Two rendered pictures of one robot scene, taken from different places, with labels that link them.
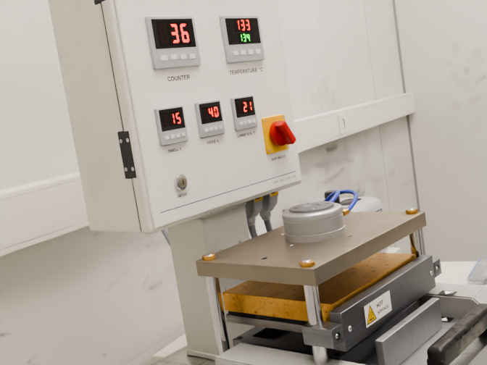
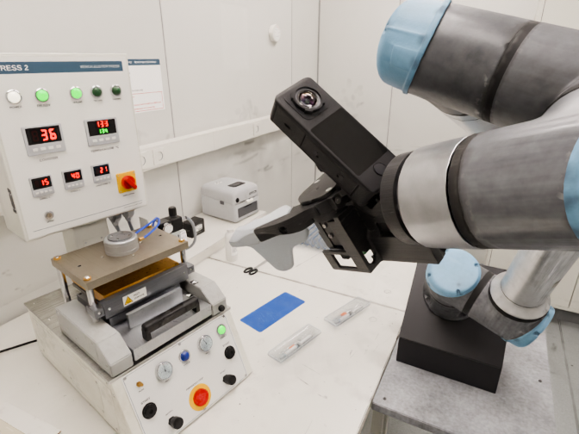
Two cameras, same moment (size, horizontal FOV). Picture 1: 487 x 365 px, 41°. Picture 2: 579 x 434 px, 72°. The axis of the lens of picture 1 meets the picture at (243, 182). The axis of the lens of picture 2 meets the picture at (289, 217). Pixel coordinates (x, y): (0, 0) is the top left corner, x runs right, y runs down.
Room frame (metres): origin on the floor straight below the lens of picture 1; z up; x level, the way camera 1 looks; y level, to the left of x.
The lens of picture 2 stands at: (-0.08, -0.46, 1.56)
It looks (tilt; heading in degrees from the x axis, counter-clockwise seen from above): 22 degrees down; 357
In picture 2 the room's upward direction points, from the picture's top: straight up
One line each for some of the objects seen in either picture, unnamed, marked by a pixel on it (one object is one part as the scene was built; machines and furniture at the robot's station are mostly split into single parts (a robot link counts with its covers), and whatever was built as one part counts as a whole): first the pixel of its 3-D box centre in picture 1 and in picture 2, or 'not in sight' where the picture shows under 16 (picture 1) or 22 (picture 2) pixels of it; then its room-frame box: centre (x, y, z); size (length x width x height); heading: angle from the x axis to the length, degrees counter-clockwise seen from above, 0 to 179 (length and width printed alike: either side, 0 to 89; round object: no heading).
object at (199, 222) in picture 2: not in sight; (193, 226); (1.63, -0.10, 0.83); 0.09 x 0.06 x 0.07; 148
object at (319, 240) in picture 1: (307, 249); (124, 252); (0.87, -0.07, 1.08); 0.31 x 0.24 x 0.13; 138
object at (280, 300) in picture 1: (324, 265); (127, 263); (0.84, -0.09, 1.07); 0.22 x 0.17 x 0.10; 138
